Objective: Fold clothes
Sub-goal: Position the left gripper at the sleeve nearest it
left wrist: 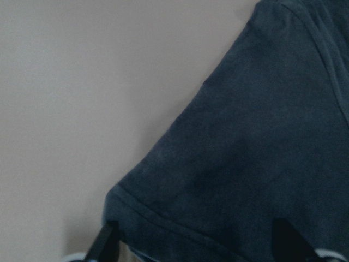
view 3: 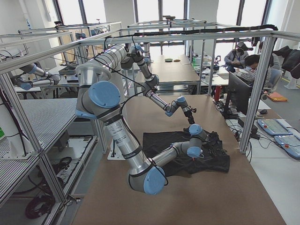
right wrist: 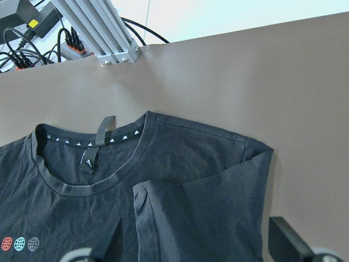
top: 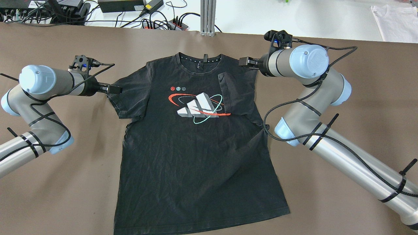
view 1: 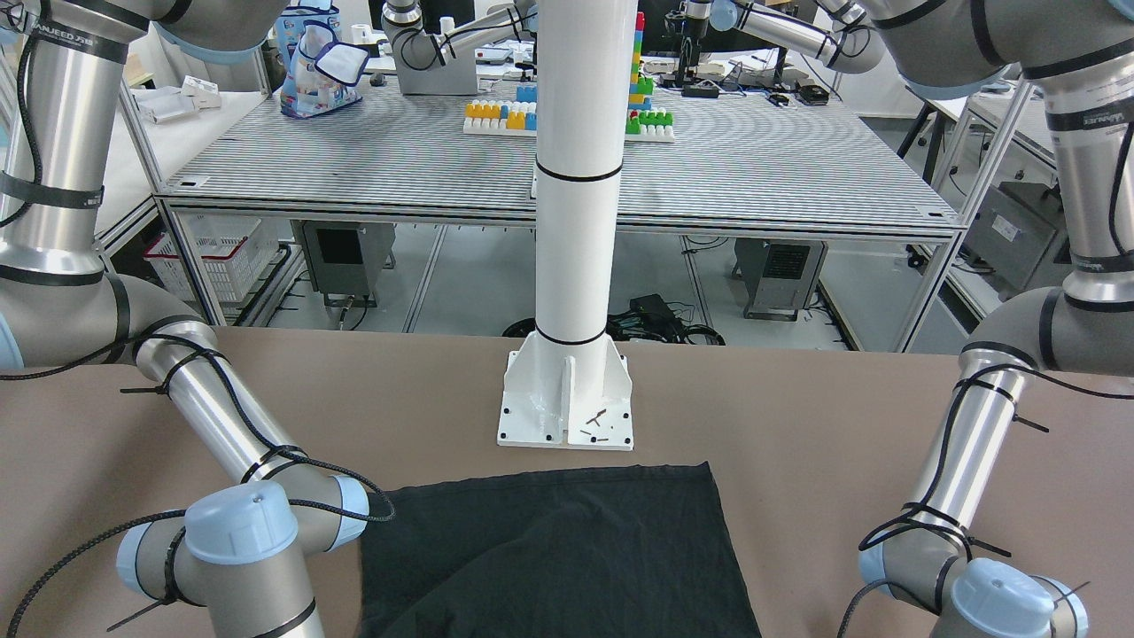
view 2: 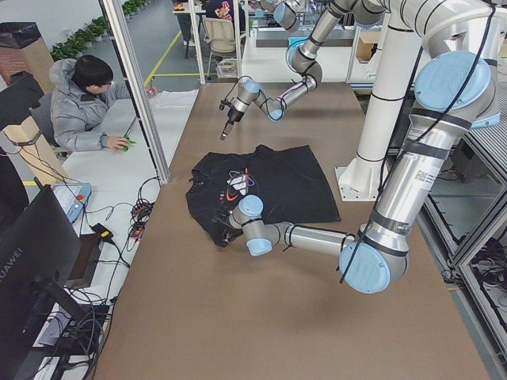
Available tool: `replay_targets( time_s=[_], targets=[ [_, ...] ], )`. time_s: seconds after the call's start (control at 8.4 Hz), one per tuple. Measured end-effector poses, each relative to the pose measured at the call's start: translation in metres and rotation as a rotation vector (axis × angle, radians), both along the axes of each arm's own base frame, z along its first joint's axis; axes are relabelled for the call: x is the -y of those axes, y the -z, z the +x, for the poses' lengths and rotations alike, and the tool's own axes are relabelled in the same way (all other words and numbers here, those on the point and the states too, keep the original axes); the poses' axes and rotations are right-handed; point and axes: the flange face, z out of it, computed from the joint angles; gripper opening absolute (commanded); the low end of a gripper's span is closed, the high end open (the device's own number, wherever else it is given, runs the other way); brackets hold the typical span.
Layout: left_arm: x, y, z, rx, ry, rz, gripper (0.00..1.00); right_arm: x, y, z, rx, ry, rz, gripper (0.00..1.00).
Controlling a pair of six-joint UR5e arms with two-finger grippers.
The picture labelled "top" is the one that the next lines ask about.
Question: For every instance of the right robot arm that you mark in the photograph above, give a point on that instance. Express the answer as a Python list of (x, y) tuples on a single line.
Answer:
[(312, 65)]

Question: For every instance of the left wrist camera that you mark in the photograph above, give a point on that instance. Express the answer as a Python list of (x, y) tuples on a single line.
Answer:
[(83, 63)]

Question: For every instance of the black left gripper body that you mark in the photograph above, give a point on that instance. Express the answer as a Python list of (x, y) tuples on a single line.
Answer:
[(89, 88)]

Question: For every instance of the black power adapter brick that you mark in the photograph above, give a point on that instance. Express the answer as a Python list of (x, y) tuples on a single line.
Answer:
[(121, 5)]

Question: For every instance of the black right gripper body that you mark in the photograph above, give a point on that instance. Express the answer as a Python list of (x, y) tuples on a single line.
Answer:
[(263, 63)]

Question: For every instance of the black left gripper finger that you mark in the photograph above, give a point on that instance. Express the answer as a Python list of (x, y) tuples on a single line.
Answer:
[(110, 89)]

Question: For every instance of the aluminium frame post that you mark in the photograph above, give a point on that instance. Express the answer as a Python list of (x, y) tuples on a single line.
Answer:
[(207, 17)]

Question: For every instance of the black printed t-shirt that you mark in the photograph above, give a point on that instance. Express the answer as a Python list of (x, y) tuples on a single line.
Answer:
[(195, 154)]

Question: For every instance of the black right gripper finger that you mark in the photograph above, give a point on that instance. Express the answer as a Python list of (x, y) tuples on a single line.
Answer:
[(248, 62)]

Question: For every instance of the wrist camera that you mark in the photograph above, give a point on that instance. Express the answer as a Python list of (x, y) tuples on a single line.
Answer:
[(279, 39), (83, 63)]

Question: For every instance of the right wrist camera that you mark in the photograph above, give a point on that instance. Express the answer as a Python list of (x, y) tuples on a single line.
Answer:
[(279, 39)]

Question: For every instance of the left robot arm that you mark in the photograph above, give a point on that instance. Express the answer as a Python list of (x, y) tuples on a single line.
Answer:
[(37, 85)]

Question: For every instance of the white t-shirt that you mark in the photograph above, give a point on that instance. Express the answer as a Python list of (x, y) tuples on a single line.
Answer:
[(396, 24)]

